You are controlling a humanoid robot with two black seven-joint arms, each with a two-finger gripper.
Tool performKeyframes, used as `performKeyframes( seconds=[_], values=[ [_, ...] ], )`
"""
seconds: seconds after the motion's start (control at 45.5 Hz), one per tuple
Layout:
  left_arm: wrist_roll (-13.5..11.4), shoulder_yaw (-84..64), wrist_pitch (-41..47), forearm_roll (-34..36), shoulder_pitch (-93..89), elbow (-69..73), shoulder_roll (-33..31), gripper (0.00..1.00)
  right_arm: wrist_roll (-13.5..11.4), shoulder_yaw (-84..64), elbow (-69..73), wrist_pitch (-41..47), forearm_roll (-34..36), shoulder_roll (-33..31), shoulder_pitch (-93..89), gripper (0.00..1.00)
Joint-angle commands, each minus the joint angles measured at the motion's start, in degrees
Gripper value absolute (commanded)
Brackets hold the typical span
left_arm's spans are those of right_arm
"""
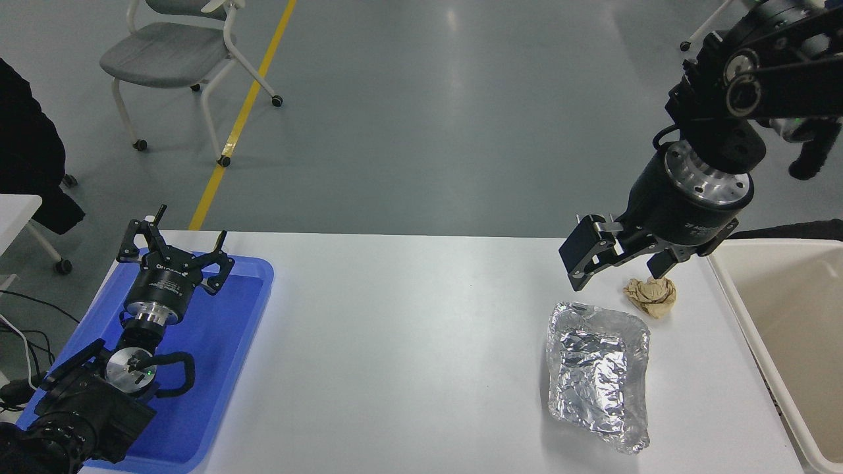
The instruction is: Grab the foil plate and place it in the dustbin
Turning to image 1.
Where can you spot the white-framed chair on casters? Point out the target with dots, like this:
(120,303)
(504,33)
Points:
(708,23)

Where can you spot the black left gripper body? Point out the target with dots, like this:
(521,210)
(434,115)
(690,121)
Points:
(164,280)

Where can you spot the blue plastic tray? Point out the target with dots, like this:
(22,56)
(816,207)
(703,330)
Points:
(224,349)

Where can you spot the silver foil tray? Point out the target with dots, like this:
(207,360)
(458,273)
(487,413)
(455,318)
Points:
(593,368)

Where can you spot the grey chair with white frame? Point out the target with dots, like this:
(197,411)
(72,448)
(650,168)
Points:
(164,56)

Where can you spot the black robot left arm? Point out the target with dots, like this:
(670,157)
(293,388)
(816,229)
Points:
(85,401)

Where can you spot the crumpled tan paper ball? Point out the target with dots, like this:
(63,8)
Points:
(652,296)

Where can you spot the white side table on casters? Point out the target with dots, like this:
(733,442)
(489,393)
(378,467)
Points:
(16,214)

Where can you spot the large pale bin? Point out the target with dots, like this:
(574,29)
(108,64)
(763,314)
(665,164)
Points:
(797,329)

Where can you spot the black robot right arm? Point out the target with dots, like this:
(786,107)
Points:
(777,72)

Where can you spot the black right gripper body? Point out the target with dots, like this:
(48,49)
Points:
(665,210)

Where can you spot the person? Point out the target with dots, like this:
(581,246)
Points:
(26,151)

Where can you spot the black chair caster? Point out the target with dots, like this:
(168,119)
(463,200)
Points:
(70,180)

